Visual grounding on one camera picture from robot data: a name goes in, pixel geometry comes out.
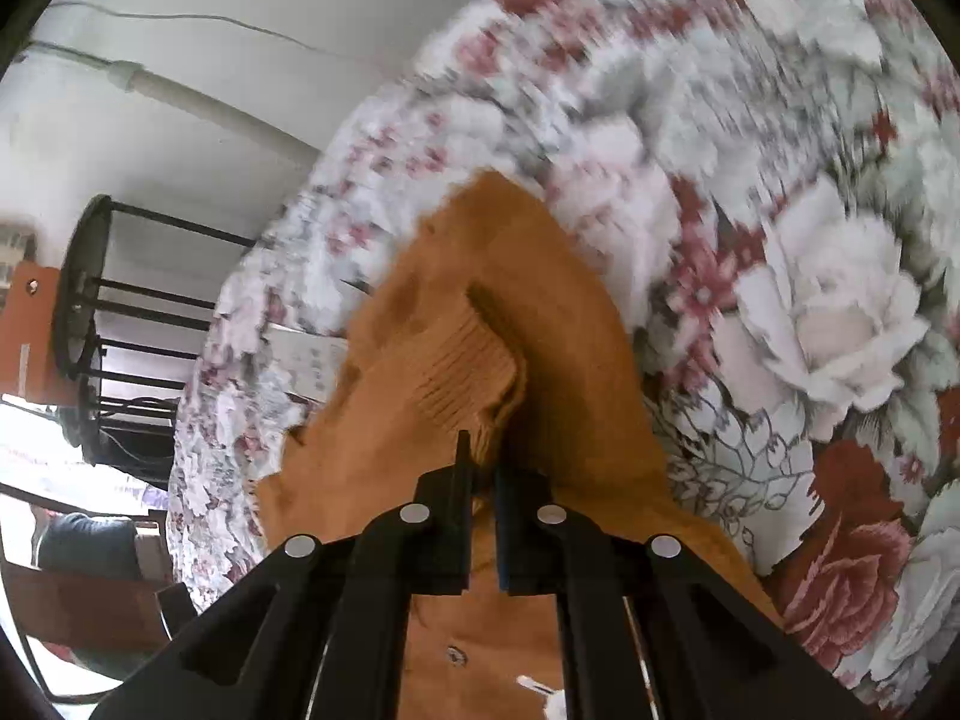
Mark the wooden chair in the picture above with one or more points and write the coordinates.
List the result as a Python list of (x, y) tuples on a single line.
[(75, 604)]

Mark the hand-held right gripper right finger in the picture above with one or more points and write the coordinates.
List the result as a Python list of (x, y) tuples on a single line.
[(503, 540)]

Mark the orange box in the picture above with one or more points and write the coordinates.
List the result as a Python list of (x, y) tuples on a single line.
[(30, 337)]

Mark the mustard knit sweater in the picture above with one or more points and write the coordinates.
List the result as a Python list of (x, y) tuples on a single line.
[(525, 277)]

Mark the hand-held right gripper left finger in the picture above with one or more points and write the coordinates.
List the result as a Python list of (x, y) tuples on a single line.
[(448, 540)]

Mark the floral blanket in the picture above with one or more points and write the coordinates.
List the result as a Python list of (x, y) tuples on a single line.
[(750, 127)]

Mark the white wall pipe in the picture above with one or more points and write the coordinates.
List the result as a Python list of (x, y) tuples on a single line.
[(187, 101)]

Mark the dark cloth on chair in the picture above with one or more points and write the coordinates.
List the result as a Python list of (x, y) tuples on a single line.
[(86, 547)]

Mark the black metal bed frame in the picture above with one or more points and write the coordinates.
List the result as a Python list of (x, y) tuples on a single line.
[(73, 315)]

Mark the paper hang tag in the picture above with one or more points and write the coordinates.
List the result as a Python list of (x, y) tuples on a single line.
[(307, 360)]

